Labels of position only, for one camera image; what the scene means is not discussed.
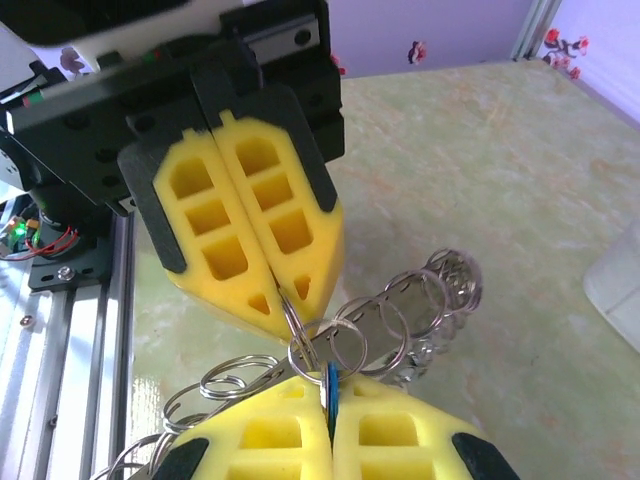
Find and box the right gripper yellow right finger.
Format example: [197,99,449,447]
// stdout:
[330,374,522,480]

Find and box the split steel keyring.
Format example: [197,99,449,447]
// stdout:
[277,288,322,377]

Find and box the aluminium corner post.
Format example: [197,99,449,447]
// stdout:
[509,0,557,62]

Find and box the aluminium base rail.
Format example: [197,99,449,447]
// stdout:
[0,214,142,480]

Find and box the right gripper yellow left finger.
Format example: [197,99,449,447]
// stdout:
[151,374,335,480]

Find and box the blue key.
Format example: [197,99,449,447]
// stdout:
[318,360,346,437]

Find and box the white zip case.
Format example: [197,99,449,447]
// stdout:
[582,219,640,344]

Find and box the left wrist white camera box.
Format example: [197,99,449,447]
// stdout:
[0,0,236,76]

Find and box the small green circuit board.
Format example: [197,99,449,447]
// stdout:
[0,214,45,259]

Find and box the chain of silver key rings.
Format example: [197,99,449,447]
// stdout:
[104,247,485,480]

